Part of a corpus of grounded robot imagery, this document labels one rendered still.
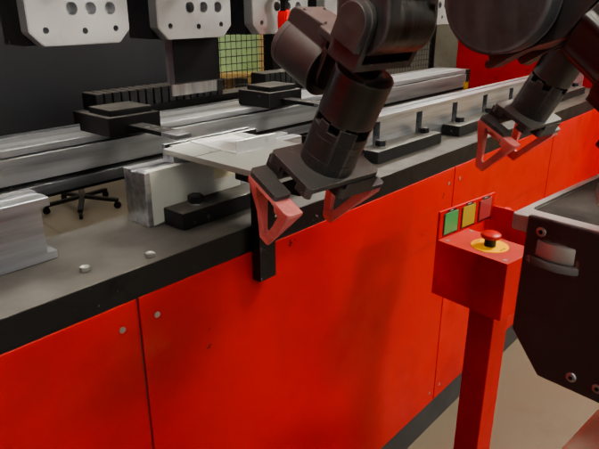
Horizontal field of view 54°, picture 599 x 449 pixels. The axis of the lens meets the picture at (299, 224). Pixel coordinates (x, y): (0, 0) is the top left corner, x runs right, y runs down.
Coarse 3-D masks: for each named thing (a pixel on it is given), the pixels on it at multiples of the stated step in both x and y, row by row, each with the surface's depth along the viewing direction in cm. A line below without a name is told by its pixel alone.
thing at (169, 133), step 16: (80, 112) 118; (96, 112) 116; (112, 112) 113; (128, 112) 116; (144, 112) 118; (80, 128) 120; (96, 128) 116; (112, 128) 113; (128, 128) 116; (144, 128) 112; (160, 128) 112
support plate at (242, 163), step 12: (192, 144) 102; (276, 144) 102; (288, 144) 102; (180, 156) 96; (192, 156) 94; (204, 156) 94; (216, 156) 94; (228, 156) 94; (240, 156) 94; (252, 156) 94; (264, 156) 94; (228, 168) 89; (240, 168) 87; (288, 180) 85
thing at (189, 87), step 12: (168, 48) 97; (180, 48) 98; (192, 48) 100; (204, 48) 101; (216, 48) 103; (168, 60) 98; (180, 60) 98; (192, 60) 100; (204, 60) 102; (216, 60) 104; (168, 72) 99; (180, 72) 99; (192, 72) 101; (204, 72) 103; (216, 72) 105; (168, 84) 100; (180, 84) 101; (192, 84) 102; (204, 84) 104; (216, 84) 106
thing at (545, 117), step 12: (528, 84) 85; (540, 84) 83; (516, 96) 87; (528, 96) 85; (540, 96) 84; (552, 96) 83; (504, 108) 86; (516, 108) 87; (528, 108) 85; (540, 108) 85; (552, 108) 85; (516, 120) 85; (528, 120) 85; (540, 120) 86; (552, 120) 88; (528, 132) 84
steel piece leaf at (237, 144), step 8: (240, 136) 107; (256, 136) 97; (264, 136) 98; (272, 136) 100; (208, 144) 101; (216, 144) 101; (224, 144) 101; (232, 144) 101; (240, 144) 95; (248, 144) 96; (256, 144) 98; (264, 144) 99; (272, 144) 100; (232, 152) 96; (240, 152) 96
